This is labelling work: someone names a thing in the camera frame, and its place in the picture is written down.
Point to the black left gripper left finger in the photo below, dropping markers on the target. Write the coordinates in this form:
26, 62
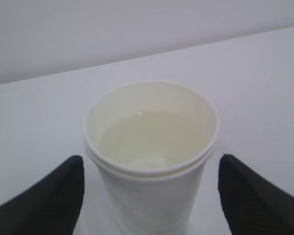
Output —
51, 206

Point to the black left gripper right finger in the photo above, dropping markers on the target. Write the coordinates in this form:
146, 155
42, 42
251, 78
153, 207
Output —
251, 204

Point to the white paper cup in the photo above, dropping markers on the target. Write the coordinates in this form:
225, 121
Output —
150, 141

